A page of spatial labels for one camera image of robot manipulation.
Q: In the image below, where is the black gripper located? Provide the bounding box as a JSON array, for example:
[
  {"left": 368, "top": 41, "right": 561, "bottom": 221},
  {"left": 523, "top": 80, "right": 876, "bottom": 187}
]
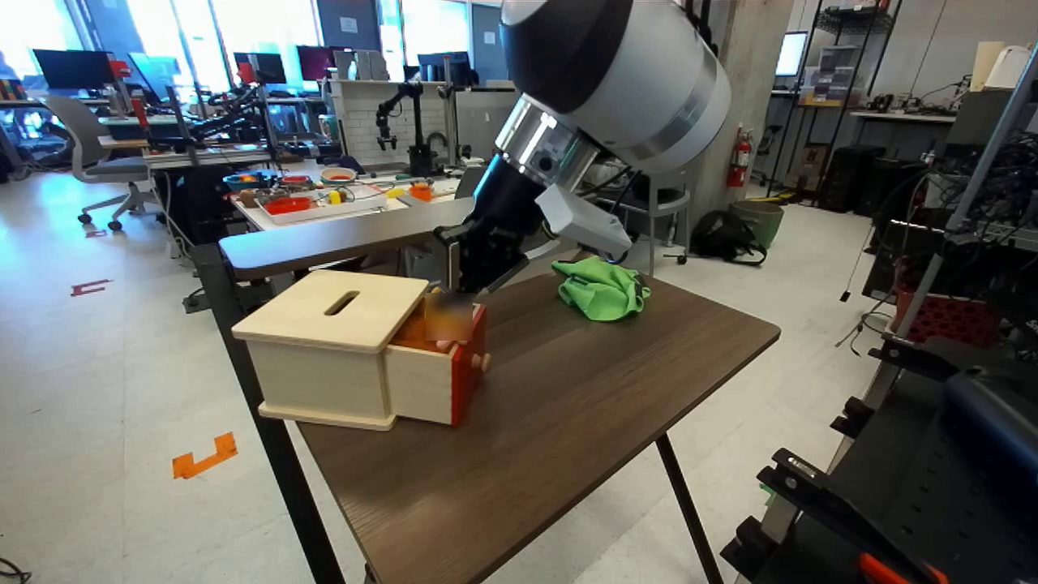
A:
[{"left": 436, "top": 152, "right": 543, "bottom": 304}]

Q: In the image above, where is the orange rabbit toy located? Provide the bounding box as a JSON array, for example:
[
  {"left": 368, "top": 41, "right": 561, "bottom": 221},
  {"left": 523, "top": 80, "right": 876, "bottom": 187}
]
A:
[{"left": 423, "top": 288, "right": 469, "bottom": 351}]

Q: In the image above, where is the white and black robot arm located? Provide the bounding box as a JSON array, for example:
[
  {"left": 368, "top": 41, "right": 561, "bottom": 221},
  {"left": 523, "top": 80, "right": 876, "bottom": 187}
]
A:
[{"left": 438, "top": 0, "right": 732, "bottom": 300}]

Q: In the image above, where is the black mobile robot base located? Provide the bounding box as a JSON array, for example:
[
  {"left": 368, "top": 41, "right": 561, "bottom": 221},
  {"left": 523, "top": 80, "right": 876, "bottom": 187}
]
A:
[{"left": 723, "top": 339, "right": 1038, "bottom": 584}]

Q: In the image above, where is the red front wooden drawer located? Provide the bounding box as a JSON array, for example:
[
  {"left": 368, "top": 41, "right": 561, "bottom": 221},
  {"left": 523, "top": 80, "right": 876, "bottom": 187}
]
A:
[{"left": 386, "top": 304, "right": 489, "bottom": 428}]

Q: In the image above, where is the green cloth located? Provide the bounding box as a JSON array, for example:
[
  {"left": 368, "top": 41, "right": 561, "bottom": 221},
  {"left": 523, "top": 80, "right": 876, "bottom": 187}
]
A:
[{"left": 553, "top": 255, "right": 650, "bottom": 323}]

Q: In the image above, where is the brown two-tier desk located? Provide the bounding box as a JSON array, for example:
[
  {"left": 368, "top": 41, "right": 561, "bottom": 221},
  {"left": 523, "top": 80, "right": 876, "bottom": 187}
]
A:
[{"left": 192, "top": 194, "right": 784, "bottom": 584}]

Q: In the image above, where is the wooden box with slot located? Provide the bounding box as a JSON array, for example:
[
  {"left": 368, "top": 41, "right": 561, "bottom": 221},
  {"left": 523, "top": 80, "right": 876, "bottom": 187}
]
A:
[{"left": 235, "top": 268, "right": 428, "bottom": 432}]

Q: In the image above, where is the white table with toys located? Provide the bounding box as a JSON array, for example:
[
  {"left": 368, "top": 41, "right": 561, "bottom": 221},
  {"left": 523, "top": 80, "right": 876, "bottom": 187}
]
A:
[{"left": 225, "top": 166, "right": 465, "bottom": 230}]

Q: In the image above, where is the red fire extinguisher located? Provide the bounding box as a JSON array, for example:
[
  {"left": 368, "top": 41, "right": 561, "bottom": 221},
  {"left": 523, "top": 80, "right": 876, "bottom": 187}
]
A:
[{"left": 728, "top": 124, "right": 751, "bottom": 187}]

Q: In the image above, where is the grey office chair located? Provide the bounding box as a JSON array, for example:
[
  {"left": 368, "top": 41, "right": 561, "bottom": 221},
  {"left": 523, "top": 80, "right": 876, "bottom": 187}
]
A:
[{"left": 46, "top": 95, "right": 156, "bottom": 234}]

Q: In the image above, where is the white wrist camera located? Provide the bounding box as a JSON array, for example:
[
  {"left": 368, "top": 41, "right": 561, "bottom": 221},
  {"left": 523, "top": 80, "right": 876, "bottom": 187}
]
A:
[{"left": 536, "top": 186, "right": 633, "bottom": 258}]

